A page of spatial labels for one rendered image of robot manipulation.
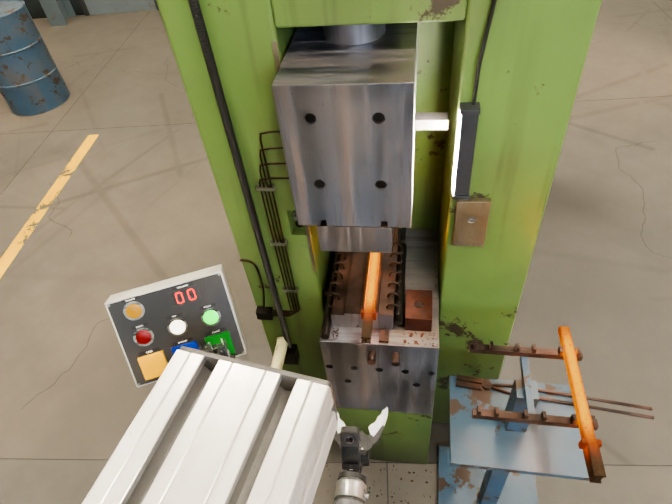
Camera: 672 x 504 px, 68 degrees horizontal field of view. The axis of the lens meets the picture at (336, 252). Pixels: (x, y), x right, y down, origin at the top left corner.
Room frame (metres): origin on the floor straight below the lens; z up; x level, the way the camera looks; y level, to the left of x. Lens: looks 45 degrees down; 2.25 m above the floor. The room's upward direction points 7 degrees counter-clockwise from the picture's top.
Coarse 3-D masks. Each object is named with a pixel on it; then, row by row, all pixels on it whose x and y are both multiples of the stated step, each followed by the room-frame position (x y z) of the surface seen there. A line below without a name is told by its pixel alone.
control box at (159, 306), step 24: (144, 288) 1.01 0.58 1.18; (168, 288) 0.99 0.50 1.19; (192, 288) 0.99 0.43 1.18; (216, 288) 1.00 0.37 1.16; (120, 312) 0.94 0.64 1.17; (144, 312) 0.95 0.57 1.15; (168, 312) 0.95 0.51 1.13; (192, 312) 0.95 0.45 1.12; (120, 336) 0.91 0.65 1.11; (168, 336) 0.91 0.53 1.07; (192, 336) 0.91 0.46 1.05; (240, 336) 0.92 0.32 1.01; (168, 360) 0.87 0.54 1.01; (144, 384) 0.83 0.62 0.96
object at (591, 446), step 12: (564, 336) 0.80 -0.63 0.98; (564, 348) 0.76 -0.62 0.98; (564, 360) 0.73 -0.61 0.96; (576, 360) 0.71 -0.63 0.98; (576, 372) 0.68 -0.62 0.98; (576, 384) 0.64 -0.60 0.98; (576, 396) 0.61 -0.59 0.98; (576, 408) 0.58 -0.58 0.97; (588, 408) 0.57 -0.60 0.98; (588, 420) 0.54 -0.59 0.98; (588, 432) 0.51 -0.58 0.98; (588, 444) 0.48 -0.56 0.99; (600, 444) 0.47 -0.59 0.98; (588, 456) 0.46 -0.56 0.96; (600, 456) 0.44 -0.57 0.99; (588, 468) 0.43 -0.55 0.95; (600, 468) 0.42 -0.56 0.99; (600, 480) 0.40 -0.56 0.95
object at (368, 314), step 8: (376, 256) 1.19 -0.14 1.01; (376, 264) 1.15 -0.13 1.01; (376, 272) 1.11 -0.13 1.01; (368, 280) 1.08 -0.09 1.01; (376, 280) 1.08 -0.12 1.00; (368, 288) 1.05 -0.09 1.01; (368, 296) 1.02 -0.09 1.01; (368, 304) 0.98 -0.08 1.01; (368, 312) 0.95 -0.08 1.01; (368, 320) 0.92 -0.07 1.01; (368, 328) 0.89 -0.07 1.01; (368, 336) 0.86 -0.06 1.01
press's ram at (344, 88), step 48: (288, 48) 1.17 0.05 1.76; (336, 48) 1.14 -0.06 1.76; (384, 48) 1.10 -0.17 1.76; (288, 96) 0.99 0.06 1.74; (336, 96) 0.97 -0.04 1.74; (384, 96) 0.94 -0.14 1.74; (288, 144) 0.99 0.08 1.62; (336, 144) 0.97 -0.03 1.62; (384, 144) 0.94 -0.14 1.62; (336, 192) 0.97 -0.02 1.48; (384, 192) 0.95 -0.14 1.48
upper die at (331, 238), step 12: (324, 228) 0.98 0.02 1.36; (336, 228) 0.97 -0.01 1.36; (348, 228) 0.97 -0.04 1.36; (360, 228) 0.96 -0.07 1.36; (372, 228) 0.95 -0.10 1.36; (384, 228) 0.95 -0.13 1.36; (324, 240) 0.98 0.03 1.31; (336, 240) 0.98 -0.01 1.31; (348, 240) 0.97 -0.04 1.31; (360, 240) 0.96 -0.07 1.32; (372, 240) 0.95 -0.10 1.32; (384, 240) 0.95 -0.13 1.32; (372, 252) 0.95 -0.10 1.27; (384, 252) 0.95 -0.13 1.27
